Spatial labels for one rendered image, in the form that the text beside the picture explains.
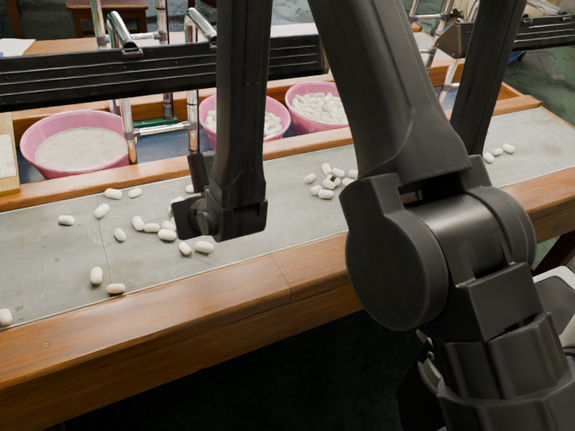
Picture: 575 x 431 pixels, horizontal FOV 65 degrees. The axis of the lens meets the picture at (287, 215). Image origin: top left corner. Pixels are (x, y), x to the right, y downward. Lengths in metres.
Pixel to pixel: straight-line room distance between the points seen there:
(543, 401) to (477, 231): 0.10
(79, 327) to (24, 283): 0.17
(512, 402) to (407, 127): 0.17
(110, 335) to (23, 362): 0.13
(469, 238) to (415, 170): 0.05
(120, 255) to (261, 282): 0.29
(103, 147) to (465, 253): 1.08
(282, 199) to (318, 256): 0.21
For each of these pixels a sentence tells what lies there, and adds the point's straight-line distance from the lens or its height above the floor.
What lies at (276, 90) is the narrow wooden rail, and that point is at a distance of 1.51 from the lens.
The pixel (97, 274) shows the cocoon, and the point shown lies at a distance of 0.91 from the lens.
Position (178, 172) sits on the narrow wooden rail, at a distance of 1.12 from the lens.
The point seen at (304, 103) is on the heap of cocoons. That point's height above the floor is 0.74.
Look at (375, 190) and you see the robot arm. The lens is 0.28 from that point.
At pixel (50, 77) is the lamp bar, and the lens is 0.82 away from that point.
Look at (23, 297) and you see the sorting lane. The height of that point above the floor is 0.74.
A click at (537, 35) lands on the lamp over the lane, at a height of 1.08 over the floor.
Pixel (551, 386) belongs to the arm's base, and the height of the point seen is 1.23.
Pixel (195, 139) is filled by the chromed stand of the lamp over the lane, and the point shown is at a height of 0.80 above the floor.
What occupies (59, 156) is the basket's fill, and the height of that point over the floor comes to 0.73.
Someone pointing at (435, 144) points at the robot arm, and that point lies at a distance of 0.31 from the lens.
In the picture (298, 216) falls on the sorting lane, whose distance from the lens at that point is 1.05.
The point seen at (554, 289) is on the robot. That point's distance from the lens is 0.66.
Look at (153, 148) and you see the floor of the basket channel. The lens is 1.35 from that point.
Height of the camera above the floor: 1.45
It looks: 43 degrees down
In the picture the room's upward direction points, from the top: 9 degrees clockwise
